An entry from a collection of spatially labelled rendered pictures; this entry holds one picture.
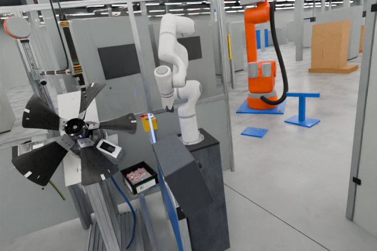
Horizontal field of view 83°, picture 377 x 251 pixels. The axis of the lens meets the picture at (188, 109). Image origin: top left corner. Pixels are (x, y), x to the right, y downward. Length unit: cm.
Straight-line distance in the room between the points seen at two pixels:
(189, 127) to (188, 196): 76
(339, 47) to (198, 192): 800
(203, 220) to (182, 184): 106
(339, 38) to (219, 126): 655
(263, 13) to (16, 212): 469
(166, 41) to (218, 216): 129
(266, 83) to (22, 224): 428
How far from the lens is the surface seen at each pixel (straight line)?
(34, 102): 162
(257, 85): 474
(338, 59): 853
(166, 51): 117
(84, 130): 142
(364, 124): 199
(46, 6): 220
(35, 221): 278
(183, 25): 137
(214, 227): 185
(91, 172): 137
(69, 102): 186
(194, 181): 73
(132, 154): 234
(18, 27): 208
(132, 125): 142
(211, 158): 150
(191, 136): 147
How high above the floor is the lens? 161
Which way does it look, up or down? 17 degrees down
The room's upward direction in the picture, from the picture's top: 8 degrees counter-clockwise
